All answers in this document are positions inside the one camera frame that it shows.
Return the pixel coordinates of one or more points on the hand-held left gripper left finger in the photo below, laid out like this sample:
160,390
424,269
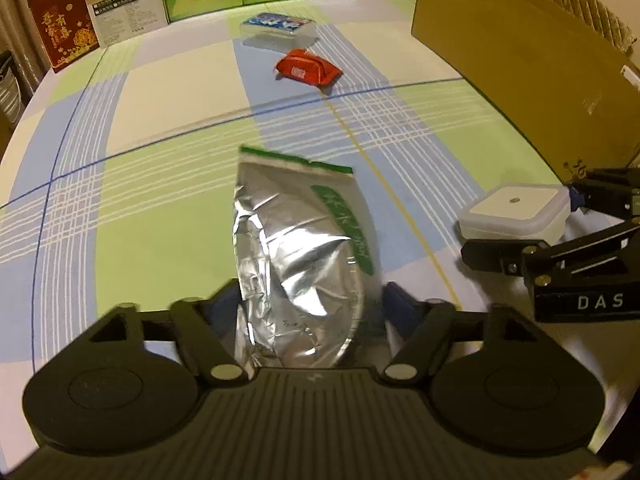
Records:
222,312

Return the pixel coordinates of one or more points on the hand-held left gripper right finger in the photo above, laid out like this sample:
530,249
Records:
400,307

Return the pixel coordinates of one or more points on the blue white box clear case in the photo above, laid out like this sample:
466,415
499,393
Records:
280,27

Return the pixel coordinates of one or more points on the large cardboard box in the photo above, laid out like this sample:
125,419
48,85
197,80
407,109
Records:
520,50

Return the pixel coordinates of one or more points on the beige quilted chair back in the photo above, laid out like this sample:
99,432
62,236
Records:
595,5

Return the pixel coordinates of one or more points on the white square plastic case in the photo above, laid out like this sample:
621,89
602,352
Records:
517,212

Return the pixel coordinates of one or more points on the red snack packet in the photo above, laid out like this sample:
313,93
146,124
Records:
307,67

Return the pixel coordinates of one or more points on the silver green foil pouch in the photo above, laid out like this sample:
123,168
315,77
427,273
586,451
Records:
295,240

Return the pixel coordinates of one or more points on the white printed product box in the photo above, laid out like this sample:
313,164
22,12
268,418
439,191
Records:
125,2

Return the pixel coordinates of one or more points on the red gift box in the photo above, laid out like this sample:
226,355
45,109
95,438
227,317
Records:
62,25

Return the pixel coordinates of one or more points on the checked cloth desktop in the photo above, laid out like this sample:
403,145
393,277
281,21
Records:
170,185

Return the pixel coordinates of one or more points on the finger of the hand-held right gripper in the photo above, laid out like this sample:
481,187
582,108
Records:
500,252
575,199

